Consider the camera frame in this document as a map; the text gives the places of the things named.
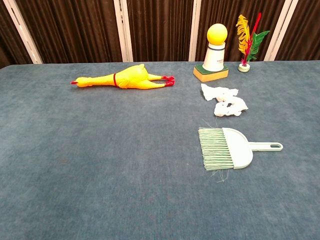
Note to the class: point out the small mint green hand broom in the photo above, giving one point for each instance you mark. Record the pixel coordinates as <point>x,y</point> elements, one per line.
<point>237,147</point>

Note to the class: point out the yellow ball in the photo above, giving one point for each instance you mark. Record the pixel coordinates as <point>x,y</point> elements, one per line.
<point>217,33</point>

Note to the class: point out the yellow rubber chicken toy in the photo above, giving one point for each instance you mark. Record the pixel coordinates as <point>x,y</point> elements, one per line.
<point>125,78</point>

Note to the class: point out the crumpled white tissue piece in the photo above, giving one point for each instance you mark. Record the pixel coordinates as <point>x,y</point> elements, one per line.
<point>215,92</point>
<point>230,107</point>

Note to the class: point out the yellow and green sponge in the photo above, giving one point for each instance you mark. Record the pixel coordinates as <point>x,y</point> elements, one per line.
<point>212,75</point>

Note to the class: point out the blue felt table cover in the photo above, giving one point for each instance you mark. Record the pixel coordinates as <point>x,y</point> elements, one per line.
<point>100,162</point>

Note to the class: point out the white inverted paper cup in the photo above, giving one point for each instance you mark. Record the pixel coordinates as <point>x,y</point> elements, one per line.
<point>213,58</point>

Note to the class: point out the dark brown curtain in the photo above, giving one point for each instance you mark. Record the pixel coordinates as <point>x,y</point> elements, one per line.
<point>160,27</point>

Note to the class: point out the colourful feather shuttlecock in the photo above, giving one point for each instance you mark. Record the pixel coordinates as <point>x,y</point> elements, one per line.
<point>250,42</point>

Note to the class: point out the white frame post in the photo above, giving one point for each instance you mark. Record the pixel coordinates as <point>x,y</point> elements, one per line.
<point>123,32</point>
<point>195,30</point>
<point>22,32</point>
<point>281,30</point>

